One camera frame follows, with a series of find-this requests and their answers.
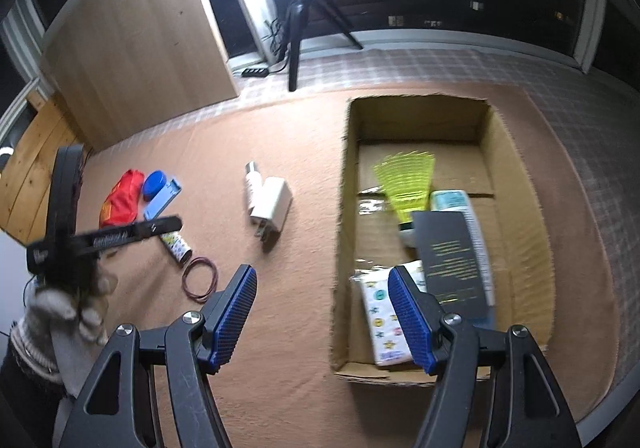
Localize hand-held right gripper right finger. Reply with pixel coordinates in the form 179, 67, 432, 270
387, 265, 583, 448

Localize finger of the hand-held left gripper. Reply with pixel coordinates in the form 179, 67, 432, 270
132, 215, 184, 243

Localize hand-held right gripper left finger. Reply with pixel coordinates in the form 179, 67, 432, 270
59, 264, 258, 448

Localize small white roll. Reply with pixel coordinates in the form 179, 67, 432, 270
159, 233, 193, 265

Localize blue phone stand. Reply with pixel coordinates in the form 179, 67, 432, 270
142, 177, 183, 223

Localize star printed tissue pack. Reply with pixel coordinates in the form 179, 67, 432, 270
350, 260, 431, 369

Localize blue round lid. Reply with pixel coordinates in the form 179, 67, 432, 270
141, 170, 168, 203

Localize red pouch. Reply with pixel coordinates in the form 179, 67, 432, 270
98, 169, 147, 231

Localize brown hair ties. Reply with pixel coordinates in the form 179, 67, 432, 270
181, 258, 220, 303

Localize dark card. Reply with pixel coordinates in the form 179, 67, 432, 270
413, 210, 490, 321

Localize small pink bottle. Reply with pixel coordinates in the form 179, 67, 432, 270
244, 161, 265, 216

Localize white charger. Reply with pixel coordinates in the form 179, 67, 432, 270
249, 177, 293, 251

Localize white tube with blue cap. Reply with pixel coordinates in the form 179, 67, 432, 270
430, 189, 497, 309

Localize yellow shuttlecock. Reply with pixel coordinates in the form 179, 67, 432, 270
372, 151, 437, 249

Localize cardboard box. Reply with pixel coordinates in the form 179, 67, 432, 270
330, 95, 556, 386

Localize person's left forearm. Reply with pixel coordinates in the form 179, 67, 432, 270
0, 328, 68, 448

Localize person's left hand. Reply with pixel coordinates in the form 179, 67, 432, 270
20, 260, 120, 396

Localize wooden slat panel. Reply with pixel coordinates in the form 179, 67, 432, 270
0, 92, 91, 246

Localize large wooden board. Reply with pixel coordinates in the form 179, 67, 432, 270
40, 0, 240, 151

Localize black tripod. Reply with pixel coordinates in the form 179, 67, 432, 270
280, 0, 365, 92

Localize checked sheet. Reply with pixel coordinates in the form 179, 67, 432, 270
170, 45, 640, 419

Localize black power cable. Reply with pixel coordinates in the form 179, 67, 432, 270
262, 18, 291, 73

